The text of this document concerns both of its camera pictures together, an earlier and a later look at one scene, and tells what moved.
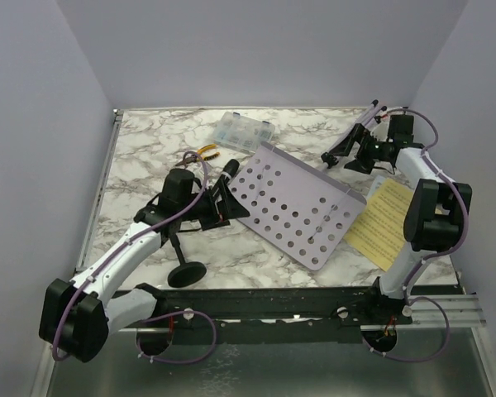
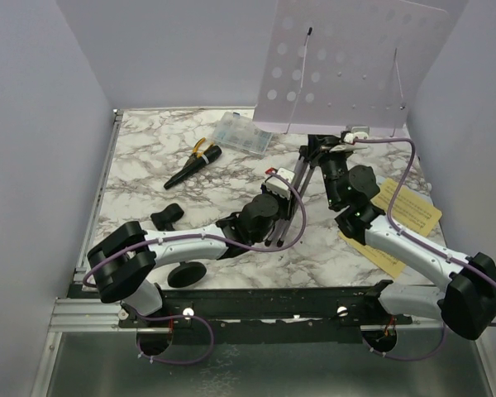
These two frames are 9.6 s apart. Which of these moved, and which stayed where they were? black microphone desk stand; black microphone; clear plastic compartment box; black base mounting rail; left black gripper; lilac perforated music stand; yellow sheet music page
Moved: lilac perforated music stand; black microphone; left black gripper
Stayed: black microphone desk stand; black base mounting rail; clear plastic compartment box; yellow sheet music page
